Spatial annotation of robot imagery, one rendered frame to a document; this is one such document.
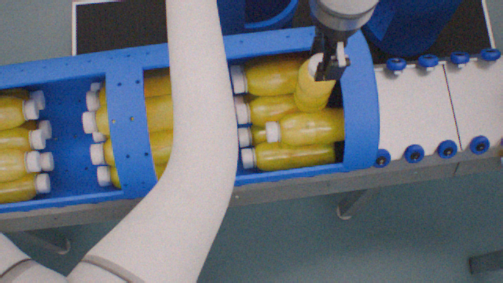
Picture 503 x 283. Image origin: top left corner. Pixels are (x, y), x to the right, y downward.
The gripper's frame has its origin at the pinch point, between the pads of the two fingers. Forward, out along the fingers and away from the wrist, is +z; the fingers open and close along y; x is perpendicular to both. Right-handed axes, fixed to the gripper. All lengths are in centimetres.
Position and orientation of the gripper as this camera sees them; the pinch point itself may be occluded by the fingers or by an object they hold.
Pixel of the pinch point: (323, 58)
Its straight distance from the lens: 113.0
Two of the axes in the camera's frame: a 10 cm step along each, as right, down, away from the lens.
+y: -1.3, -9.6, 2.6
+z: -0.2, 2.6, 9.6
